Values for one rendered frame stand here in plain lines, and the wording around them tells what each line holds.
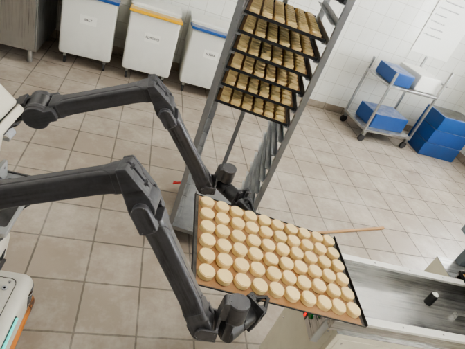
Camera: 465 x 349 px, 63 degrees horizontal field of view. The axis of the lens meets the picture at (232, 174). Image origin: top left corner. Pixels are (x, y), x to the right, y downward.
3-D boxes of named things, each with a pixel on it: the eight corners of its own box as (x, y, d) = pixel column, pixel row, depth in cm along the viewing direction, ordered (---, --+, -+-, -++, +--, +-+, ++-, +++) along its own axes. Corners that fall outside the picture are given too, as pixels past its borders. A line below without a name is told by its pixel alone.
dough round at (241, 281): (239, 273, 117) (241, 269, 116) (250, 285, 115) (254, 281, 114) (230, 281, 113) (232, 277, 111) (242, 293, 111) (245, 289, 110)
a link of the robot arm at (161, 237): (135, 185, 88) (122, 211, 78) (158, 179, 87) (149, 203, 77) (197, 316, 106) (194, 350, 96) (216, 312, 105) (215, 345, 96)
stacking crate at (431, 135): (444, 136, 570) (452, 124, 559) (460, 151, 538) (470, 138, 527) (412, 127, 552) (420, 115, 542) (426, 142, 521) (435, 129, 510)
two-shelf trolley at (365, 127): (384, 129, 571) (428, 57, 511) (405, 149, 530) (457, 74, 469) (338, 119, 540) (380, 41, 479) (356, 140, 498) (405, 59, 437)
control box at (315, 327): (304, 289, 159) (319, 266, 152) (317, 342, 140) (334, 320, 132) (297, 287, 159) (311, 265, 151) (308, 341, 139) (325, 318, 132)
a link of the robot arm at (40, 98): (14, 97, 118) (9, 108, 115) (43, 87, 117) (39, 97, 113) (34, 120, 125) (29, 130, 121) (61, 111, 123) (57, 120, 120)
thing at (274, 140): (275, 156, 209) (277, 152, 208) (270, 155, 209) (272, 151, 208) (276, 110, 263) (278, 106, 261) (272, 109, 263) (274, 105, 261)
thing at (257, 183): (258, 194, 224) (260, 190, 222) (253, 192, 224) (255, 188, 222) (262, 142, 278) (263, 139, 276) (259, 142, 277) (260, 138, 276)
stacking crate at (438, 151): (436, 147, 580) (445, 136, 569) (451, 163, 548) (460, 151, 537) (404, 138, 564) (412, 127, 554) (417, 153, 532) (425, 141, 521)
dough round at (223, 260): (213, 255, 118) (216, 251, 117) (228, 256, 120) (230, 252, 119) (218, 269, 114) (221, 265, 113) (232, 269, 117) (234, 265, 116)
